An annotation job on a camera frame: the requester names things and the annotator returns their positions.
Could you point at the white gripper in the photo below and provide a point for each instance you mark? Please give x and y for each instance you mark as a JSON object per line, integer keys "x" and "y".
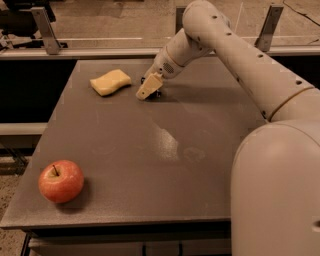
{"x": 162, "y": 67}

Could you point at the dark blue rxbar wrapper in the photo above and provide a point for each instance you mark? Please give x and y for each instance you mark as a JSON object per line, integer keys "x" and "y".
{"x": 156, "y": 94}

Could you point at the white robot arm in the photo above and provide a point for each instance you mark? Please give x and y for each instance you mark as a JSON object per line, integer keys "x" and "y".
{"x": 275, "y": 177}

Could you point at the red apple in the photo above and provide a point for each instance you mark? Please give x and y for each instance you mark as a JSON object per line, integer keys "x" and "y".
{"x": 61, "y": 181}

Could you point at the yellow sponge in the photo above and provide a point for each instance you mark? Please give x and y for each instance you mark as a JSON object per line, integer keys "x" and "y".
{"x": 110, "y": 82}

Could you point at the dark equipment top left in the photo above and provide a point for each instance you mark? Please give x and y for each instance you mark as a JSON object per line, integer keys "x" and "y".
{"x": 18, "y": 20}

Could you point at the middle metal bracket post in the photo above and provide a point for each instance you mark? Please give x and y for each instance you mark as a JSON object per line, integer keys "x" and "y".
{"x": 178, "y": 18}

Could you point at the metal bracket post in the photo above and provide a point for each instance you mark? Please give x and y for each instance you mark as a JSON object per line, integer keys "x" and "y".
{"x": 42, "y": 21}
{"x": 178, "y": 18}
{"x": 264, "y": 40}

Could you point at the right metal bracket post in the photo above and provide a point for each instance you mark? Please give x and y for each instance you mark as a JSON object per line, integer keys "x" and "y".
{"x": 264, "y": 40}

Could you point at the left metal bracket post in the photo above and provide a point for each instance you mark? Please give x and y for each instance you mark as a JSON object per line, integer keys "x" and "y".
{"x": 42, "y": 21}

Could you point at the metal rail behind table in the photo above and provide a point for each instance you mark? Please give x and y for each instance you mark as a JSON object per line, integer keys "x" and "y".
{"x": 126, "y": 53}

